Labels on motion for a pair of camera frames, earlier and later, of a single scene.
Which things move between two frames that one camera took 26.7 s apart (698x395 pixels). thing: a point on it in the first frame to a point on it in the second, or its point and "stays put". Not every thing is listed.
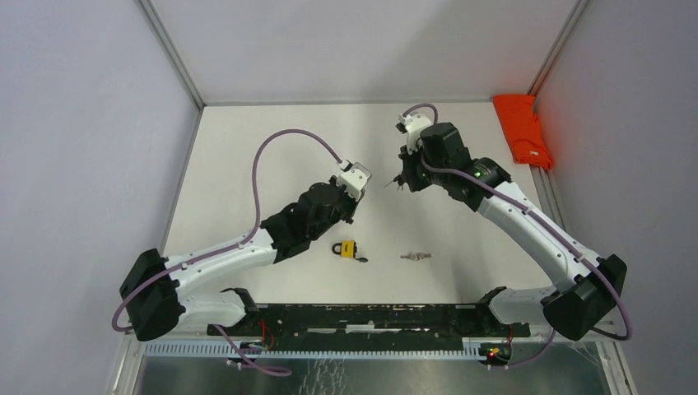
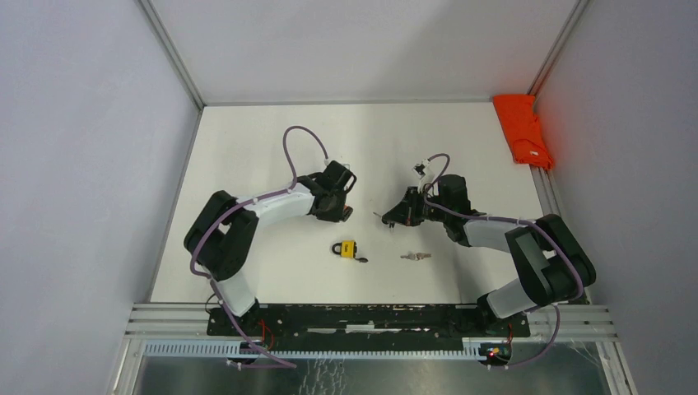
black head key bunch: x=398 y=179 to x=387 y=221
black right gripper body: x=418 y=176 to x=433 y=216
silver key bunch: x=418 y=256 stays put
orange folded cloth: x=523 y=126 stays put
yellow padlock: x=346 y=248 stays put
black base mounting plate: x=370 y=321 stays put
